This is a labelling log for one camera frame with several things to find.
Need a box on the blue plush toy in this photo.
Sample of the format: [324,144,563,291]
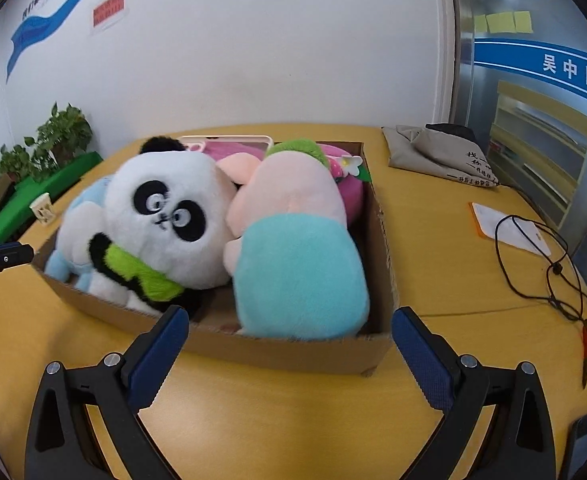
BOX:
[44,174,119,294]

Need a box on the green mat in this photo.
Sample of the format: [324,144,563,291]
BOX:
[0,152,103,244]

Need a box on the black smartphone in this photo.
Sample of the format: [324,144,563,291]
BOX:
[558,414,587,480]

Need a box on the patterned paper cup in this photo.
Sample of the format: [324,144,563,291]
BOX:
[30,193,57,226]

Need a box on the potted green plant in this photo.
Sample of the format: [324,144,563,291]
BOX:
[0,104,93,183]

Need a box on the cardboard box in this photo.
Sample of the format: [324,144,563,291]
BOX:
[31,140,400,377]

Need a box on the panda plush toy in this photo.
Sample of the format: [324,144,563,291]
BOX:
[88,136,237,318]

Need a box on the white paper sheet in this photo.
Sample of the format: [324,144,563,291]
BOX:
[469,203,551,257]

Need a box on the pastel plush doll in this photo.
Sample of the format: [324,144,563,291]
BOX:
[218,139,369,341]

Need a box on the pink framed tablet case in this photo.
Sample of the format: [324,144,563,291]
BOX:
[178,134,274,152]

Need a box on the grey cloth bag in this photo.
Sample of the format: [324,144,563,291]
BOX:
[381,125,499,188]

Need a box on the pink plush bear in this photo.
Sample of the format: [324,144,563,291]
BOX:
[204,143,364,223]

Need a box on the black cable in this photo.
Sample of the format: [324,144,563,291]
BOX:
[418,213,587,391]

